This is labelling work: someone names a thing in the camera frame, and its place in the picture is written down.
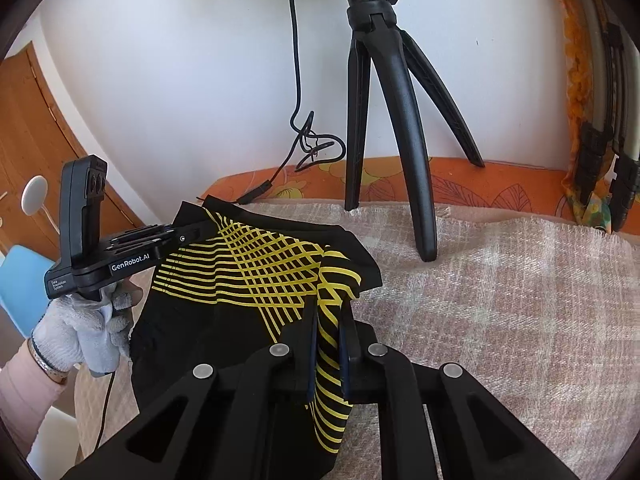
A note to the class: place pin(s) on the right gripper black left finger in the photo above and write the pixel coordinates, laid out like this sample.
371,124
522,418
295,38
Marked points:
242,422

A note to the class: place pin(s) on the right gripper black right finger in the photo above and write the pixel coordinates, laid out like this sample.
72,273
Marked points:
438,422

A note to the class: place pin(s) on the black pants with yellow stripes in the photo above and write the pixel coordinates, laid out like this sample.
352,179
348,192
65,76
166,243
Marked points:
220,300

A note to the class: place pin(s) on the left forearm pink sleeve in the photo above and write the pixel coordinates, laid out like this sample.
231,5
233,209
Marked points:
32,380

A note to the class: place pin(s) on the left hand white knit glove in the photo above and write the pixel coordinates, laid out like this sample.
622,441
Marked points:
75,330

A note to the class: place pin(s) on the light blue chair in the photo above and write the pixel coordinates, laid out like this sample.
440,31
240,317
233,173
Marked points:
22,290

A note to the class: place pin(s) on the white round lamp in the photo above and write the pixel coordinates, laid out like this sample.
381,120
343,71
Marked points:
33,199

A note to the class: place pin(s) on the wooden door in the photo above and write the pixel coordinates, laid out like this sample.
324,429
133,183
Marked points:
35,139

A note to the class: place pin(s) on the orange floral bed sheet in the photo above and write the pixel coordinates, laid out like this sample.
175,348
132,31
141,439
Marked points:
529,190

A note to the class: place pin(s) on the silver folded tripod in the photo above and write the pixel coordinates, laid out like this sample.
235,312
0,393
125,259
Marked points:
610,138

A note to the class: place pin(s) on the black mini tripod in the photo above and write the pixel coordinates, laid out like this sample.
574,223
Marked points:
379,44

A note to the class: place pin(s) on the orange floral fabric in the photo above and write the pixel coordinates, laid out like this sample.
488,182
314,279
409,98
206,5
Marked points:
593,212

